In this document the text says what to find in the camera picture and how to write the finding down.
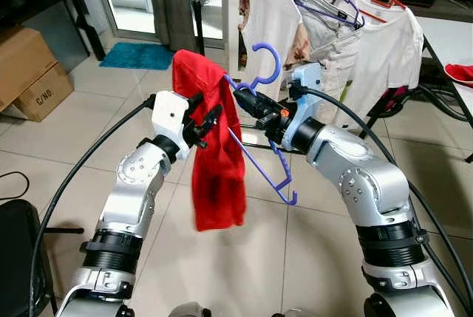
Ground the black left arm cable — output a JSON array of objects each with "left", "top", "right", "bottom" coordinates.
[{"left": 28, "top": 94, "right": 156, "bottom": 317}]

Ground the grey robot right foot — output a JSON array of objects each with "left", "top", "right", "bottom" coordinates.
[{"left": 272, "top": 307, "right": 305, "bottom": 317}]

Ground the grey robot foot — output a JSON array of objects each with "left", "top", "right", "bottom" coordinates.
[
  {"left": 169, "top": 301, "right": 213, "bottom": 317},
  {"left": 272, "top": 307, "right": 305, "bottom": 317}
]

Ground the blue floor mat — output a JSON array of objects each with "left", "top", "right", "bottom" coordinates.
[{"left": 99, "top": 41, "right": 175, "bottom": 72}]

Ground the grey curtain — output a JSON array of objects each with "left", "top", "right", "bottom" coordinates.
[{"left": 145, "top": 0, "right": 199, "bottom": 53}]

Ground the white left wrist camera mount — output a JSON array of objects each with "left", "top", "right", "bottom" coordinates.
[{"left": 150, "top": 90, "right": 193, "bottom": 161}]

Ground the red white-striped garment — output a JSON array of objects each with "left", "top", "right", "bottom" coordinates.
[{"left": 171, "top": 50, "right": 248, "bottom": 233}]

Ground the printed cardboard box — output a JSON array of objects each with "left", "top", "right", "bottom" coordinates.
[{"left": 13, "top": 61, "right": 75, "bottom": 123}]

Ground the white shirt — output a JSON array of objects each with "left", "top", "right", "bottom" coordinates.
[{"left": 294, "top": 0, "right": 367, "bottom": 111}]

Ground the peach garment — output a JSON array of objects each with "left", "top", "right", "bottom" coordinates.
[{"left": 290, "top": 20, "right": 313, "bottom": 67}]

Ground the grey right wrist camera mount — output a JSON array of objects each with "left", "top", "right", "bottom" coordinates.
[{"left": 281, "top": 62, "right": 324, "bottom": 151}]

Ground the white T-shirt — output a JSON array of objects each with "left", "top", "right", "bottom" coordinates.
[
  {"left": 238, "top": 0, "right": 304, "bottom": 103},
  {"left": 341, "top": 0, "right": 426, "bottom": 132}
]

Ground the grey robot left foot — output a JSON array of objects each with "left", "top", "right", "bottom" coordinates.
[{"left": 169, "top": 301, "right": 213, "bottom": 317}]

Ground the white folding table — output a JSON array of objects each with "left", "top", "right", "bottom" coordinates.
[{"left": 366, "top": 16, "right": 473, "bottom": 163}]

